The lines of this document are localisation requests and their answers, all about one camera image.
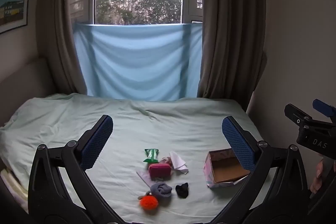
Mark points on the brown curtain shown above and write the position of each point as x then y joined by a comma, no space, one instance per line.
71,37
228,29

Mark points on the beige headboard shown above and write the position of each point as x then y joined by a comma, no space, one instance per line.
23,85

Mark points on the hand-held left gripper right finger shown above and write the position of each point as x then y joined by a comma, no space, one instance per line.
239,144

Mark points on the small pink soft item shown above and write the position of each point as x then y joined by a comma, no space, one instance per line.
166,160

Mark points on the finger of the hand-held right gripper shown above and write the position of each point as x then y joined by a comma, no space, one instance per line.
323,106
295,112

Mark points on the pink zip pouch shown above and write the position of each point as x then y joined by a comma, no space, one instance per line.
159,171

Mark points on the white cloth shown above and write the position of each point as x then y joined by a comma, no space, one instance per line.
178,161

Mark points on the person's right hand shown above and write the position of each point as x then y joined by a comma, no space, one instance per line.
317,178

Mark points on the lilac cloth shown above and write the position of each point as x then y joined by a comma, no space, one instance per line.
143,176

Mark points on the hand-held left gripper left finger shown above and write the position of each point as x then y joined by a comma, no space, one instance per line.
95,141

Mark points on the black scrunchie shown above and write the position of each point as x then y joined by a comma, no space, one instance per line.
182,190

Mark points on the orange pom-pom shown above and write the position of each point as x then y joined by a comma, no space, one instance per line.
148,202

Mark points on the cardboard box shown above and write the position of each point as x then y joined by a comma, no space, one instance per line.
223,171

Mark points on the light blue hanging cloth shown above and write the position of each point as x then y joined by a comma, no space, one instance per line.
139,61

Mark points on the grey sock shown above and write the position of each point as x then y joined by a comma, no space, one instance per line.
161,189

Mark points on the green packet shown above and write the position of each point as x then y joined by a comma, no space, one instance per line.
151,155

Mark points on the framed wall picture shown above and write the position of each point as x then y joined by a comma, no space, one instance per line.
13,6

